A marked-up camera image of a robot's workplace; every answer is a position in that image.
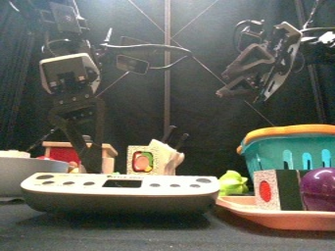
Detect white wedge sushi piece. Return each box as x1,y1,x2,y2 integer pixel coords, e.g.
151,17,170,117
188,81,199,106
150,138,186,176

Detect black sushi roll red centre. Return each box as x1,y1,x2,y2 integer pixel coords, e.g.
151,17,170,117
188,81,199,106
252,169,307,212

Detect wooden box red front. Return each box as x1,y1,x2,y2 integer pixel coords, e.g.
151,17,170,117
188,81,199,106
40,140,119,173

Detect small white item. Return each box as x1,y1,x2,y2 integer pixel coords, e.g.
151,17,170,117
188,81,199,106
0,149,32,160

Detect black stick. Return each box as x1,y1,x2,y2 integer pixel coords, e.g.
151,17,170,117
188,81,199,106
174,132,191,151
163,125,179,144

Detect grey bowl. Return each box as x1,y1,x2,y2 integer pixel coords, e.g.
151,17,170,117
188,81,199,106
0,156,71,198

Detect teal basket orange rim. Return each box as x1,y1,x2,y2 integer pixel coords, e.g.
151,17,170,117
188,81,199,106
235,124,335,184

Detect green toy vegetable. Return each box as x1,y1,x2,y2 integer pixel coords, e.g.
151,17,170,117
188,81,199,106
218,170,250,198

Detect purple toy ball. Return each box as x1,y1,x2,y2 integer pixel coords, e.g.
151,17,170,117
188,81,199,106
300,167,335,213

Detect pink plastic tray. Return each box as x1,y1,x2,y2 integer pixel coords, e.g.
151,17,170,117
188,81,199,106
215,194,335,232

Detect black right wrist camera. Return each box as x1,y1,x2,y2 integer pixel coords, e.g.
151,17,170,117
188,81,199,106
234,19,267,53

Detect dark frame pole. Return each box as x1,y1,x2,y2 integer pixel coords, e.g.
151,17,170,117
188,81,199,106
295,0,327,126

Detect metal frame pole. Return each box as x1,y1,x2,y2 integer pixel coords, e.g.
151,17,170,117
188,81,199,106
164,0,171,131

